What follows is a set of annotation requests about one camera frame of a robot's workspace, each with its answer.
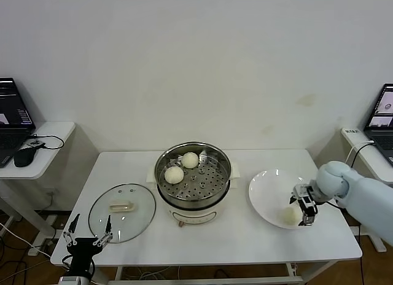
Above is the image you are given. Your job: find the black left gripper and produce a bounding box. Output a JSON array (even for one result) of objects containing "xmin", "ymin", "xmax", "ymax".
[{"xmin": 63, "ymin": 213, "xmax": 114, "ymax": 271}]

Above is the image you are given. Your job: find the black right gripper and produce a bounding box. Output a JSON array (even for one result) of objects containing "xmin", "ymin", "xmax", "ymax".
[{"xmin": 288, "ymin": 184, "xmax": 320, "ymax": 227}]

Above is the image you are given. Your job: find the white steamed baozi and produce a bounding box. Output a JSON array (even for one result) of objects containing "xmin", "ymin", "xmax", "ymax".
[
  {"xmin": 278, "ymin": 206, "xmax": 302, "ymax": 227},
  {"xmin": 181, "ymin": 152, "xmax": 200, "ymax": 169},
  {"xmin": 164, "ymin": 166, "xmax": 185, "ymax": 185}
]

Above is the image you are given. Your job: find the round glass pot lid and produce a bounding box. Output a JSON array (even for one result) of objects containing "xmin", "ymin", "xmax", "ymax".
[{"xmin": 88, "ymin": 182, "xmax": 157, "ymax": 244}]

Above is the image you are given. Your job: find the stainless steel steamer basket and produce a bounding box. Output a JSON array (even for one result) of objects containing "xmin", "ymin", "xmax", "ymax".
[{"xmin": 147, "ymin": 141, "xmax": 243, "ymax": 206}]

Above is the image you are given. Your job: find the round white plate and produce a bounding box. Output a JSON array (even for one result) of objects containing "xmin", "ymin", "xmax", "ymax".
[{"xmin": 248, "ymin": 170, "xmax": 320, "ymax": 230}]

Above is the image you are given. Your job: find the white floor power strip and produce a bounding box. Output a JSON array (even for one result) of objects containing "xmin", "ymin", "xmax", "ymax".
[{"xmin": 27, "ymin": 245, "xmax": 52, "ymax": 257}]

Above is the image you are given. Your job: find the white side desk with strip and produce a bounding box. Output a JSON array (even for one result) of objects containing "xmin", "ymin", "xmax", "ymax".
[{"xmin": 340, "ymin": 127, "xmax": 393, "ymax": 254}]

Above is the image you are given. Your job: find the black computer mouse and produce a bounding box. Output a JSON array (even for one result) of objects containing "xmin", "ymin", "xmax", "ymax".
[{"xmin": 14, "ymin": 146, "xmax": 38, "ymax": 168}]

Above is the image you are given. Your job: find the cream electric cooking pot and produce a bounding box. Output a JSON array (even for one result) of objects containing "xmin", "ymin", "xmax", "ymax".
[{"xmin": 157, "ymin": 185, "xmax": 230, "ymax": 229}]

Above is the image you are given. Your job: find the white side desk with mouse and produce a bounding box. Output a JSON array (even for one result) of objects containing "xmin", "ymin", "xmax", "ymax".
[{"xmin": 0, "ymin": 121, "xmax": 77, "ymax": 256}]

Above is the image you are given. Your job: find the grey laptop with bright windows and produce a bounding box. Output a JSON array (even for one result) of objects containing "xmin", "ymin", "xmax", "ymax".
[{"xmin": 363, "ymin": 84, "xmax": 393, "ymax": 168}]

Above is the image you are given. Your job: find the black laptop with dark screen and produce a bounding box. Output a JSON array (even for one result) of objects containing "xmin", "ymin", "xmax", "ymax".
[{"xmin": 0, "ymin": 77, "xmax": 37, "ymax": 169}]

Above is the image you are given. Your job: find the white laptop cable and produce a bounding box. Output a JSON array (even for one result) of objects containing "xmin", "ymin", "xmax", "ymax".
[{"xmin": 346, "ymin": 139, "xmax": 375, "ymax": 165}]

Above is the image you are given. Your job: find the black usb hub with cable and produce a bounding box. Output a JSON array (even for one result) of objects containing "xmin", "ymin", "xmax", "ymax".
[{"xmin": 26, "ymin": 133, "xmax": 65, "ymax": 151}]

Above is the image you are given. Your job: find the white table frame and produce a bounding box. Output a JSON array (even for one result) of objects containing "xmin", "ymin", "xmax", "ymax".
[{"xmin": 73, "ymin": 260, "xmax": 335, "ymax": 285}]

